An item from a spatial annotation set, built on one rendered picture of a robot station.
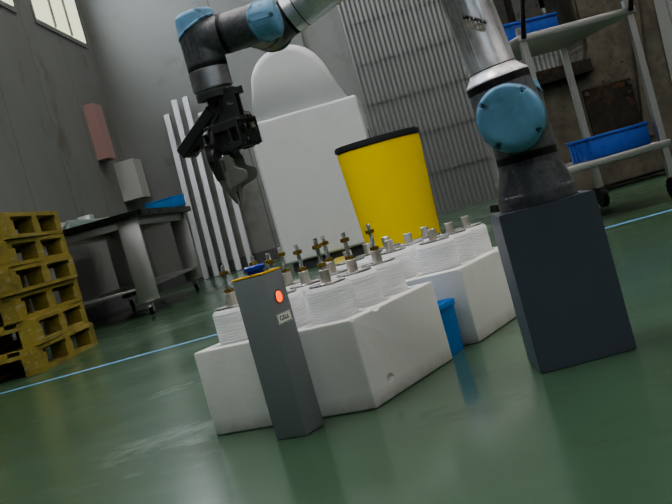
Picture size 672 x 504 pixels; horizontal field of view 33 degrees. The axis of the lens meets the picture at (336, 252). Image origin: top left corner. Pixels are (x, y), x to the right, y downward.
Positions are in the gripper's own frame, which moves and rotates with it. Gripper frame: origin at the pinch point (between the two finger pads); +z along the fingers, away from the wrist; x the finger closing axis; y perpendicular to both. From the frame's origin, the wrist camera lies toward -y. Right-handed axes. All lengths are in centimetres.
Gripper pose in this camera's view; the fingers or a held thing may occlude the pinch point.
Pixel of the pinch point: (234, 197)
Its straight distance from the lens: 216.2
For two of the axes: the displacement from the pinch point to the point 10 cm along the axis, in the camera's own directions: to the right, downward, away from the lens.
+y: 8.4, -2.1, -5.0
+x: 4.7, -1.7, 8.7
